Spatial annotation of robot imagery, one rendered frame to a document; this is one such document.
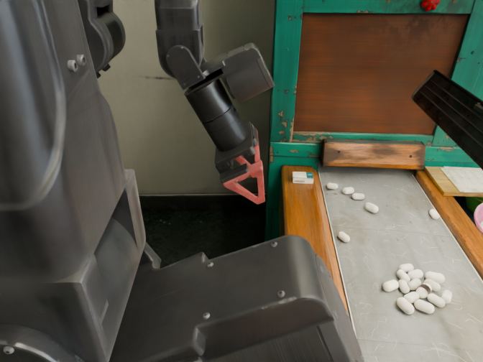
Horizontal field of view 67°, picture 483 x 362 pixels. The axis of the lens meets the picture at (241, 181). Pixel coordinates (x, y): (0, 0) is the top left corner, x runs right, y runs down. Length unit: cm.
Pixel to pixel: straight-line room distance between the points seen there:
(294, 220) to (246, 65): 50
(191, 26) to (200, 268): 39
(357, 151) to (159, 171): 131
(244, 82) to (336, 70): 60
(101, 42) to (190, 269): 39
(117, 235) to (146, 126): 189
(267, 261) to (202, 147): 190
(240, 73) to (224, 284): 41
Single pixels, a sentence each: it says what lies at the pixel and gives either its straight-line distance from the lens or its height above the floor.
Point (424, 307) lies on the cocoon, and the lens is 82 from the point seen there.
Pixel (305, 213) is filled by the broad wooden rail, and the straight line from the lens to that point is 96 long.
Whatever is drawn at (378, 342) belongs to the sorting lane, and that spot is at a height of 74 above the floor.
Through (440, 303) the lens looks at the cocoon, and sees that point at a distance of 85.
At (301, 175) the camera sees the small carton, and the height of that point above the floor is 78.
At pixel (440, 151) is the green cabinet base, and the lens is 127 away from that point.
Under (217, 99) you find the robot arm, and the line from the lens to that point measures 54.
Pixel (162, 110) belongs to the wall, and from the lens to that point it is 199.
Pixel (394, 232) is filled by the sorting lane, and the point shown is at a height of 74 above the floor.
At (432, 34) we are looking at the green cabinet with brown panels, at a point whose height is 116.
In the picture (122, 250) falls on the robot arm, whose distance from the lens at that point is 16.
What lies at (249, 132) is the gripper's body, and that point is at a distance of 59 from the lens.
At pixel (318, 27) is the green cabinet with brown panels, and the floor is 117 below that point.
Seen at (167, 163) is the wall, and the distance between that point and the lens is 212.
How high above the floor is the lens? 133
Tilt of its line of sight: 31 degrees down
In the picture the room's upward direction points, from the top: straight up
